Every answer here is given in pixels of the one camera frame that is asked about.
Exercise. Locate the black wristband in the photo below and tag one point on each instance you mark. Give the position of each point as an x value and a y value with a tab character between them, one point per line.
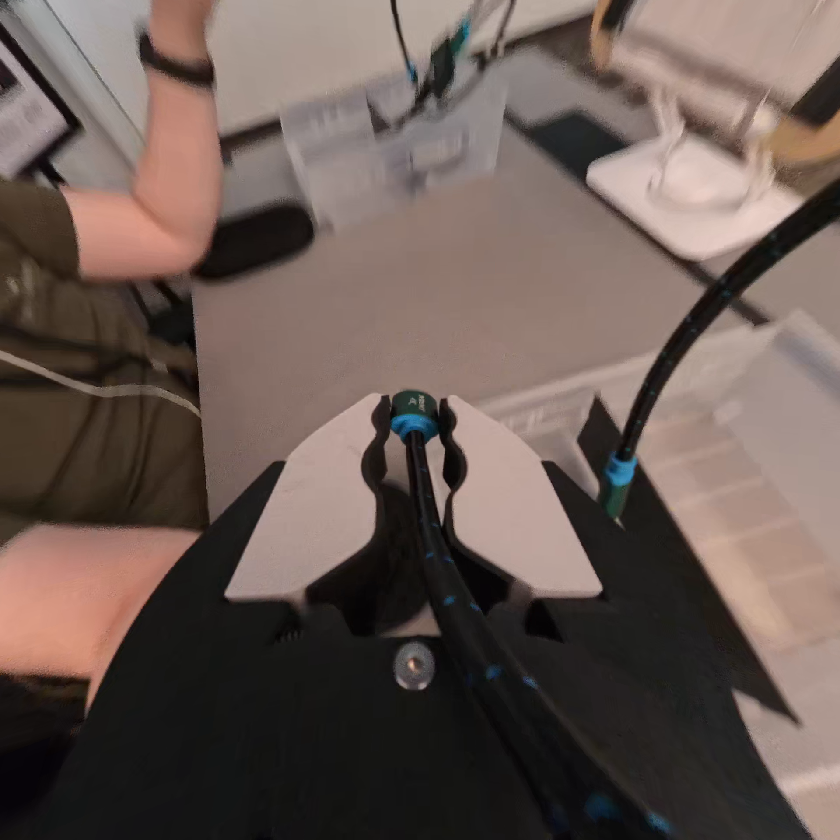
177	65

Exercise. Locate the laminated instruction sheet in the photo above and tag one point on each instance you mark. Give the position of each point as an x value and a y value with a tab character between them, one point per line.
26	124

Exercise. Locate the black textured oval pad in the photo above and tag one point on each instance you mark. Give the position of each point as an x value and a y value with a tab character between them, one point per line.
262	239

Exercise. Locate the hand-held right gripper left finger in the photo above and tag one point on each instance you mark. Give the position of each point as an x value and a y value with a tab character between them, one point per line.
308	499

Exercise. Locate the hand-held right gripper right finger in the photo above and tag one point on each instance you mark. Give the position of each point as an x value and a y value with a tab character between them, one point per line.
518	512

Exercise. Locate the person's olive clothing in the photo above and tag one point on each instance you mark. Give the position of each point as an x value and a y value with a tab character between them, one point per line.
79	459

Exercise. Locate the person's bare leg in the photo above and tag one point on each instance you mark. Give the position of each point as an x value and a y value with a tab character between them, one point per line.
65	590

